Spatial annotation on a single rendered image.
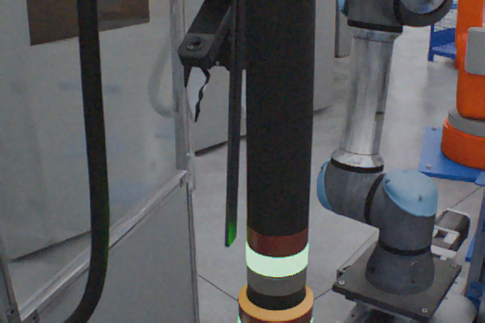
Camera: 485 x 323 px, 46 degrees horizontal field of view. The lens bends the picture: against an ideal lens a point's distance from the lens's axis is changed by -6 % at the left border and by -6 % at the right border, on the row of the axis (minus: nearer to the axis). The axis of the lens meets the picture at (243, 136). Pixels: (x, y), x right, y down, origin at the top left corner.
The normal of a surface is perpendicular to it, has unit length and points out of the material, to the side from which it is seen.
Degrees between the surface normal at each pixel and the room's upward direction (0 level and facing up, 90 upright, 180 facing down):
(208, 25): 33
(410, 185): 8
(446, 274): 0
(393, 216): 90
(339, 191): 81
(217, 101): 90
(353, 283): 0
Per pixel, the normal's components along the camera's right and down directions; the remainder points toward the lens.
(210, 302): -0.01, -0.93
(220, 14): -0.18, -0.59
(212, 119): 0.67, 0.26
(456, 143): -0.87, 0.19
